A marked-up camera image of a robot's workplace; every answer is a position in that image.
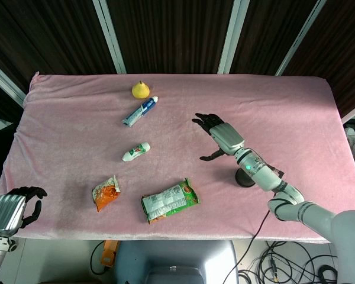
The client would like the black cable tangle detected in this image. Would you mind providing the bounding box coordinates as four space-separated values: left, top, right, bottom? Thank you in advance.
238 240 346 284

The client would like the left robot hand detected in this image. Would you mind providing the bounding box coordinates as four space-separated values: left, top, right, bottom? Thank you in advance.
0 186 48 237

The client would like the yellow pear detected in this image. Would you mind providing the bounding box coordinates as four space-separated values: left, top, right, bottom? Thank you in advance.
131 80 150 99

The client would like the orange snack bag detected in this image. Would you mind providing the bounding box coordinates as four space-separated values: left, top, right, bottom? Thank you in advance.
91 175 121 212

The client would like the pink plush table cloth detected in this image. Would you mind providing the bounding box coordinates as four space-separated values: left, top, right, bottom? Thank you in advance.
0 72 355 245

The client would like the green snack bag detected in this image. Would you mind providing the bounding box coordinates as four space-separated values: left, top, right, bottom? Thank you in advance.
140 177 201 225

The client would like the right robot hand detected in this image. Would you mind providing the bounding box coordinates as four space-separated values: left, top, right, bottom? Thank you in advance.
191 112 246 162

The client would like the grey robot torso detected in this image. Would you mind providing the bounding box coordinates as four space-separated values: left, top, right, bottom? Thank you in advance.
114 240 241 284

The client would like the white bottle green red label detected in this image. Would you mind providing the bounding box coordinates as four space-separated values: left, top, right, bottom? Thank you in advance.
121 141 151 163

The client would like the blue white toothpaste tube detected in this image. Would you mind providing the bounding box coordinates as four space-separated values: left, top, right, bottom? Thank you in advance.
121 95 159 128

